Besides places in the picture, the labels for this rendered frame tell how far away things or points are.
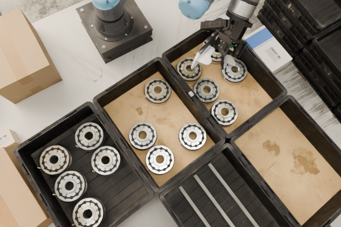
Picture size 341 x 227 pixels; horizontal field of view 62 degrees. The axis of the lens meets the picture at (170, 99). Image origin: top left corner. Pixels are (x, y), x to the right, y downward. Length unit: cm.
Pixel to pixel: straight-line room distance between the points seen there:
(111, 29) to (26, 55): 35
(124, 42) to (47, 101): 42
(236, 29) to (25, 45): 82
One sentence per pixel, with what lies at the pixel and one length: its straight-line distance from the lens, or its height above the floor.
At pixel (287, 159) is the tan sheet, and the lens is 117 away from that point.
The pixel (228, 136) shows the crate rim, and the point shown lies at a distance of 101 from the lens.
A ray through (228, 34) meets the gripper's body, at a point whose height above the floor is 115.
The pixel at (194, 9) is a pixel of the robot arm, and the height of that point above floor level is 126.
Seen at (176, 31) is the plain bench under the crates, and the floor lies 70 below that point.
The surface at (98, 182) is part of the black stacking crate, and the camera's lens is 108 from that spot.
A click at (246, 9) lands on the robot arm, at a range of 86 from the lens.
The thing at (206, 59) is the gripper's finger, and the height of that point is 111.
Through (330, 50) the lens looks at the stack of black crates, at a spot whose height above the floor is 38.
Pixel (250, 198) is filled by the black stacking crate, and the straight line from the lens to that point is 111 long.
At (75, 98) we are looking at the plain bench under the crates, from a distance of 130.
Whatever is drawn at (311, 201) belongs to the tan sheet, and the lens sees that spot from 120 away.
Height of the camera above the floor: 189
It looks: 72 degrees down
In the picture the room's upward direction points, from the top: 9 degrees clockwise
